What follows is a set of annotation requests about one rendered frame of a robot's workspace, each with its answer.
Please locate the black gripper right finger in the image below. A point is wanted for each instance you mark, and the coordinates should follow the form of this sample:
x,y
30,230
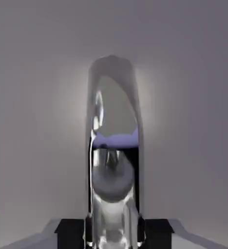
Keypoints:
x,y
158,233

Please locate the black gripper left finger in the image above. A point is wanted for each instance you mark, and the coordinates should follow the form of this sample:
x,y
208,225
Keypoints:
x,y
67,233

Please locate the grey painted cabinet door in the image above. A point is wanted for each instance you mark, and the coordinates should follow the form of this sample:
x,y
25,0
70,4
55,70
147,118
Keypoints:
x,y
38,97

